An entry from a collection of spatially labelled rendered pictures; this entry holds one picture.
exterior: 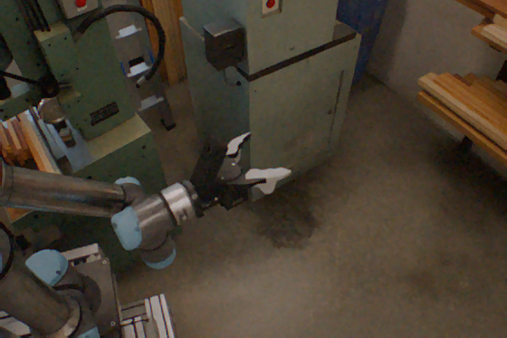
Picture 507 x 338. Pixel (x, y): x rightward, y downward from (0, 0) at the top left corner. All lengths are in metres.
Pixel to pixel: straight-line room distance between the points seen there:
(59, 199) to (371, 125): 2.25
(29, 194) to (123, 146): 0.79
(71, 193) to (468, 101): 1.85
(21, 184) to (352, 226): 1.78
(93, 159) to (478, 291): 1.95
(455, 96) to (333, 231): 0.97
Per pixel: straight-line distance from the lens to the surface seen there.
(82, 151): 1.53
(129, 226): 0.72
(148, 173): 1.65
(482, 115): 2.10
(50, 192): 0.76
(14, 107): 1.47
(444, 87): 2.16
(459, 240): 2.35
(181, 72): 2.99
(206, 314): 1.94
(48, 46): 1.21
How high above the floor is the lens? 1.85
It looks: 49 degrees down
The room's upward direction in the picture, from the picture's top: straight up
